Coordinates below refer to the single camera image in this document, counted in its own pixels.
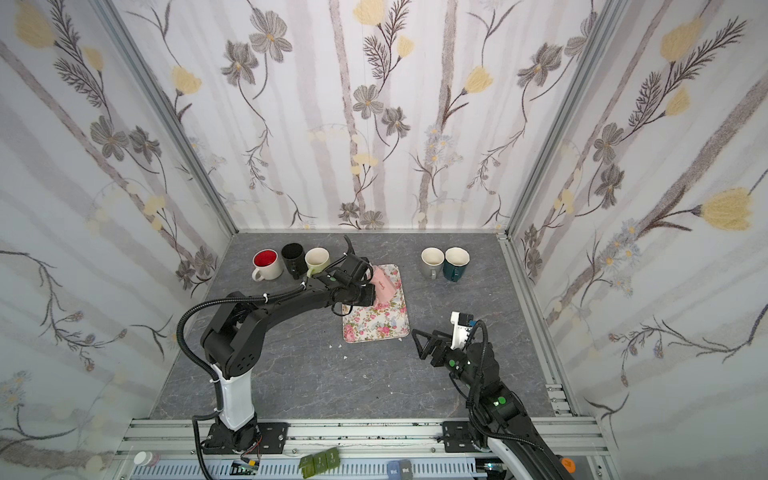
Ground pink mug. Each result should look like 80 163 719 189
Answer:
371 266 396 308

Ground light green mug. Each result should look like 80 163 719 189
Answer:
304 247 330 277

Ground black mug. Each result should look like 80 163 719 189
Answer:
280 242 308 280

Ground dark green mug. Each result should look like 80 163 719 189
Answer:
443 247 471 282

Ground grey mug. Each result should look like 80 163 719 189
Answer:
419 247 445 280

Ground white mug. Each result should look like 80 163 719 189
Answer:
251 249 283 282

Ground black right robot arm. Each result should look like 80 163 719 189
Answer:
412 320 572 479

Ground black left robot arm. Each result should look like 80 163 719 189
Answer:
176 236 375 460

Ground floral serving tray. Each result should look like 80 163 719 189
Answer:
342 264 410 343

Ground blue grey connector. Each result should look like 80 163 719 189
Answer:
386 459 414 480

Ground orange emergency stop button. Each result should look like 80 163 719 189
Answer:
560 457 576 474

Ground green circuit board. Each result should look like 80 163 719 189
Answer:
299 447 341 479

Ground white round cap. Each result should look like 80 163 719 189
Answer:
133 450 159 467

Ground black corrugated cable conduit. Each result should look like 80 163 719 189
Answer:
175 287 307 385

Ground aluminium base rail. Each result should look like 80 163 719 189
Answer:
113 416 613 480

